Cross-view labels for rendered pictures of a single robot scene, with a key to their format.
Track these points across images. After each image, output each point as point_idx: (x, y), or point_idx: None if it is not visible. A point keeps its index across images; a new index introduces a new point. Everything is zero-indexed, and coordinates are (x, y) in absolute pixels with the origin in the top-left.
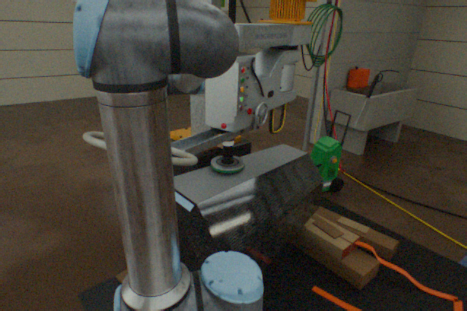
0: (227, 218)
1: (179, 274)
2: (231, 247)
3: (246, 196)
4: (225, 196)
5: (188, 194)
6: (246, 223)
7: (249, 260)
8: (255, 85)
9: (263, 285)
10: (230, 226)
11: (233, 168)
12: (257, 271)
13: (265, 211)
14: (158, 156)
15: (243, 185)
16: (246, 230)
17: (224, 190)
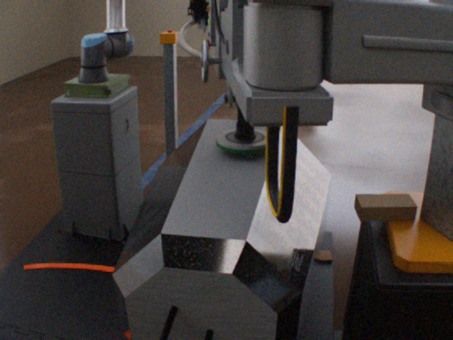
0: (182, 148)
1: (107, 26)
2: (164, 163)
3: (184, 155)
4: (197, 136)
5: (230, 121)
6: (167, 167)
7: (89, 37)
8: (221, 14)
9: (82, 44)
10: (175, 154)
11: (221, 133)
12: (84, 37)
13: (159, 182)
14: None
15: (194, 146)
16: (162, 170)
17: (204, 133)
